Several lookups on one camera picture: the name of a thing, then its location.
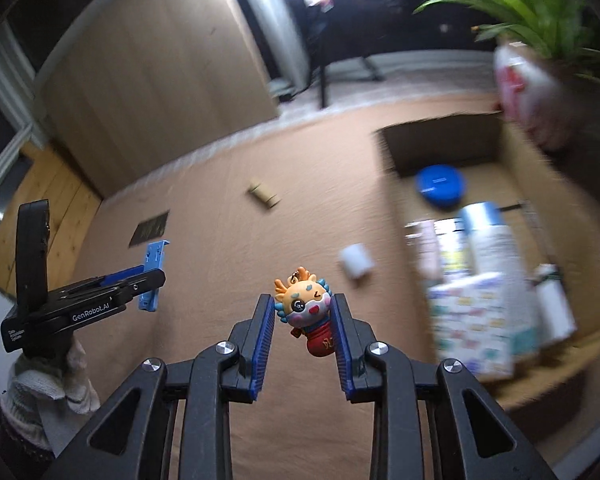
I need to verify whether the black card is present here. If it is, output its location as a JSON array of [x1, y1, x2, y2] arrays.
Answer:
[[129, 210, 169, 247]]

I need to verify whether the wooden clothespin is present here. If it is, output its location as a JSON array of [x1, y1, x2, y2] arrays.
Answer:
[[248, 180, 280, 209]]

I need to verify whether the green potted plant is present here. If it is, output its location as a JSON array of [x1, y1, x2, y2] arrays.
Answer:
[[414, 0, 600, 86]]

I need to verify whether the pine wood board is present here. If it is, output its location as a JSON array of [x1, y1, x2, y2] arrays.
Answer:
[[0, 142, 102, 297]]

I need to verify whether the left white gloved hand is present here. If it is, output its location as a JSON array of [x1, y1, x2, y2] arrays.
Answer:
[[0, 338, 100, 456]]

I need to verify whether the white red plant pot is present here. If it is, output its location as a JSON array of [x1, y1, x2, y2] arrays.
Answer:
[[493, 40, 584, 152]]

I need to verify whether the patterned tissue pack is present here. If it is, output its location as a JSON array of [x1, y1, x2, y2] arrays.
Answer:
[[426, 272, 514, 382]]

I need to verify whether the black tripod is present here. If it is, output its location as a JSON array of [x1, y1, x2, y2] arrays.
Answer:
[[284, 0, 385, 110]]

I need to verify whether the cardboard box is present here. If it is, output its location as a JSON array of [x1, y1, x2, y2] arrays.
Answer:
[[378, 114, 600, 410]]

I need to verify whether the blue plastic card holder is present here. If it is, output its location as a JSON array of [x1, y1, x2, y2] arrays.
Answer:
[[138, 240, 170, 312]]

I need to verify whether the cartoon dragon keychain toy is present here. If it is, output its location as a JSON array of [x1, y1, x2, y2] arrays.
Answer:
[[274, 266, 335, 358]]

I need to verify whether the pink lip balm tube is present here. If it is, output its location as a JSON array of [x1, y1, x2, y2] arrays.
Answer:
[[404, 220, 443, 284]]

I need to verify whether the wooden headboard panel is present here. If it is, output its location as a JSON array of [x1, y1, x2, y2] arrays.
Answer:
[[35, 0, 277, 197]]

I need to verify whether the white bottle blue cap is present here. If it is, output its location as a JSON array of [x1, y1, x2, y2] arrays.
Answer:
[[460, 202, 540, 362]]

